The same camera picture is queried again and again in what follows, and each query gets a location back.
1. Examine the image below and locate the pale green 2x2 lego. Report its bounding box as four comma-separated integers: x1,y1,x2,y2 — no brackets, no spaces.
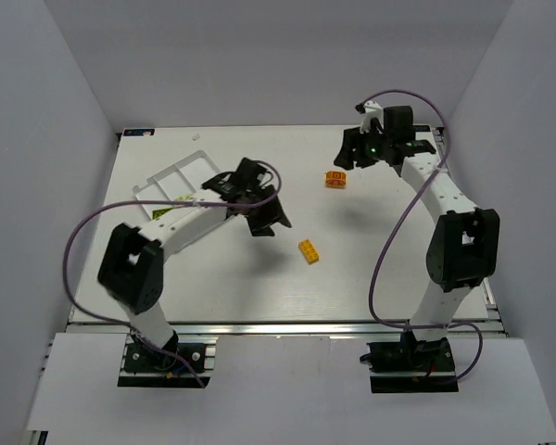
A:
174,194,193,202

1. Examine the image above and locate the green upside-down 2x4 lego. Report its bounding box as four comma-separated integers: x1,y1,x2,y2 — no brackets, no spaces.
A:
152,208,171,220

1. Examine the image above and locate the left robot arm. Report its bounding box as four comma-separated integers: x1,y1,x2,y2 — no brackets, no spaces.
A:
97,158,292,351

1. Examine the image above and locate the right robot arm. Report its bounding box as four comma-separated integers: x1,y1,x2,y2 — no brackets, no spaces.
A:
334,101,499,344

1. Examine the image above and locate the orange curved printed lego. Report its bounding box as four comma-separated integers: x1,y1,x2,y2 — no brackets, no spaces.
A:
324,171,347,189

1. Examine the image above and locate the yellow 2x4 lego brick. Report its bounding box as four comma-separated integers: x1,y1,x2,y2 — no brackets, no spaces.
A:
298,239,320,264

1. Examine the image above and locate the blue label sticker right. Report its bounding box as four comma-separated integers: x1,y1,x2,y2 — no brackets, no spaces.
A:
413,125,432,133

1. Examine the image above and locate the blue label sticker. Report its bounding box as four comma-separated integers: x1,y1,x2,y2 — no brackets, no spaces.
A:
122,128,155,137
413,125,432,133

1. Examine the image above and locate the white divided sorting tray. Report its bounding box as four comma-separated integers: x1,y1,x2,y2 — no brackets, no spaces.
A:
132,150,221,202

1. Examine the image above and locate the blue label sticker left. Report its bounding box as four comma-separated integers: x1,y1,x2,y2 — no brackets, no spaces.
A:
122,128,155,137

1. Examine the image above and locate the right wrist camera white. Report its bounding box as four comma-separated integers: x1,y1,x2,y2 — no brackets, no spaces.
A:
355,100,384,134

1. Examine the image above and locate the aluminium front rail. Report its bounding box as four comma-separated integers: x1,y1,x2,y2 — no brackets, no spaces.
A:
65,320,507,337

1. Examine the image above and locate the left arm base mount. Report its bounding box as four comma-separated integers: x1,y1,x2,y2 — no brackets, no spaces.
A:
117,337,216,389

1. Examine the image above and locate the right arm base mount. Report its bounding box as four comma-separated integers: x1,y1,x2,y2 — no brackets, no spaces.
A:
360,338,459,394

